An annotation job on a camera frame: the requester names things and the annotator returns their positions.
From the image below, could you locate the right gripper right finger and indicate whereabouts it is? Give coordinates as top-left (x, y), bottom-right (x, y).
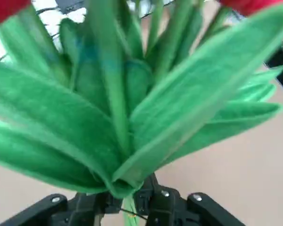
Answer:
top-left (132, 173), bottom-right (247, 226)

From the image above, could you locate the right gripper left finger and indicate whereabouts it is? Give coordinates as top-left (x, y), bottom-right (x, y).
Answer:
top-left (0, 192), bottom-right (123, 226)

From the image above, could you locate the red tulip bouquet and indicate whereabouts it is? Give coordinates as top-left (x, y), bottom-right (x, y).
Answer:
top-left (0, 0), bottom-right (283, 226)

